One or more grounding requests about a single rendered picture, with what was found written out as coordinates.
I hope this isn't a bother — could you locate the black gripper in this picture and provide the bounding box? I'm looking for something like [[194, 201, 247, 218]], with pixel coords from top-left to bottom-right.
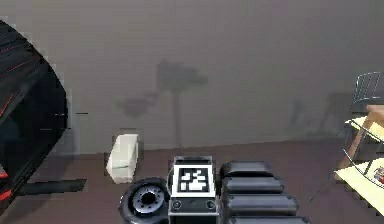
[[118, 177, 172, 224]]

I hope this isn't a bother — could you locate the black rounded furniture with red lines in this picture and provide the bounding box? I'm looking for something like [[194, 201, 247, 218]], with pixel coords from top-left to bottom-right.
[[0, 20, 88, 209]]

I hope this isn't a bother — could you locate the yellow table with wooden legs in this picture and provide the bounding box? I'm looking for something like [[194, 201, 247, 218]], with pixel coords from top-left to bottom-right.
[[333, 104, 384, 217]]

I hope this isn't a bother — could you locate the small red and white object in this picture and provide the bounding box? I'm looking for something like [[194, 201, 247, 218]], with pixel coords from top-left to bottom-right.
[[373, 166, 384, 184]]

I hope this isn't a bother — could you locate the wire frame chair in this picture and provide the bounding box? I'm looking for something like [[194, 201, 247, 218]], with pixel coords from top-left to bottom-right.
[[342, 71, 384, 188]]

